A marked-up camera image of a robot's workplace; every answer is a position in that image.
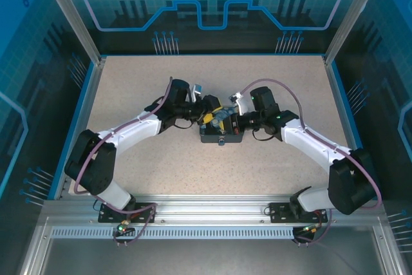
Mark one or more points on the dark metal lock box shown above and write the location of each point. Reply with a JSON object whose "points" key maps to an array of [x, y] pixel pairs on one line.
{"points": [[209, 136]]}

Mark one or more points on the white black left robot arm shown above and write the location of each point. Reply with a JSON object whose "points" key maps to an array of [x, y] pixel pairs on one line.
{"points": [[135, 130]]}

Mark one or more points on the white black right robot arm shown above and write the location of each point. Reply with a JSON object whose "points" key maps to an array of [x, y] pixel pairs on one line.
{"points": [[309, 139]]}

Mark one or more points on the small green LED board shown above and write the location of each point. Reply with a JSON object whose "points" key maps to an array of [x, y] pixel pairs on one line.
{"points": [[124, 225], [310, 229]]}

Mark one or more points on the aluminium front rail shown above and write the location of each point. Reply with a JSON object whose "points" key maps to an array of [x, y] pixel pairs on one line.
{"points": [[209, 204]]}

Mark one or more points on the blue table side rail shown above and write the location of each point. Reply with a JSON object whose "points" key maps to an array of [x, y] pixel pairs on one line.
{"points": [[72, 130], [346, 104]]}

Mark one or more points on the aluminium frame post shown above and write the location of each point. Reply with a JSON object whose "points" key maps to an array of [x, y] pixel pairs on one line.
{"points": [[72, 14], [351, 14]]}

